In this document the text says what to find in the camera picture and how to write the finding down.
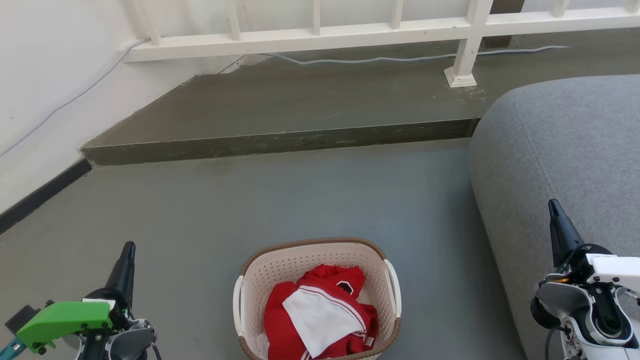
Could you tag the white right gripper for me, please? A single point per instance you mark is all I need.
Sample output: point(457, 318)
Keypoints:
point(615, 270)

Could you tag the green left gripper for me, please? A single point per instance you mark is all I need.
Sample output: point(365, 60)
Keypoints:
point(65, 317)

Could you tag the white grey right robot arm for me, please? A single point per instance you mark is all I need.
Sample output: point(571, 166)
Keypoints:
point(580, 305)

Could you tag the beige perforated laundry basket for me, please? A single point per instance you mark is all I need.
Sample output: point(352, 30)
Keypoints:
point(320, 255)

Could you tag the grey fabric sofa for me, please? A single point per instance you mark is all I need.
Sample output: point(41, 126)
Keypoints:
point(560, 145)

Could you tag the black baseboard strip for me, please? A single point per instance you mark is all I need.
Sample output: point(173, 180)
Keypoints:
point(40, 195)

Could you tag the thin white cloth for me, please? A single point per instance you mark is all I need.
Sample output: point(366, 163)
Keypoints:
point(263, 346)

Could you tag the white garment with red stripes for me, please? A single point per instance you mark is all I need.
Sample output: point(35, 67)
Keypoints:
point(320, 315)

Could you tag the grey concrete step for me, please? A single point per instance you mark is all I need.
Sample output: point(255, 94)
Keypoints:
point(300, 100)

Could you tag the white railing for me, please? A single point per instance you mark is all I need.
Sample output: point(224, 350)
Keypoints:
point(300, 37)

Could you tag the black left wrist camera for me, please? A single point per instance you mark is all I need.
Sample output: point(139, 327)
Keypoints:
point(21, 316)

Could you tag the teal left camera connector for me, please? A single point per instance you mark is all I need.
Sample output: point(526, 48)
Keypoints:
point(10, 347)

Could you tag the dark brown post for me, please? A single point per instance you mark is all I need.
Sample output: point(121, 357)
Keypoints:
point(505, 10)

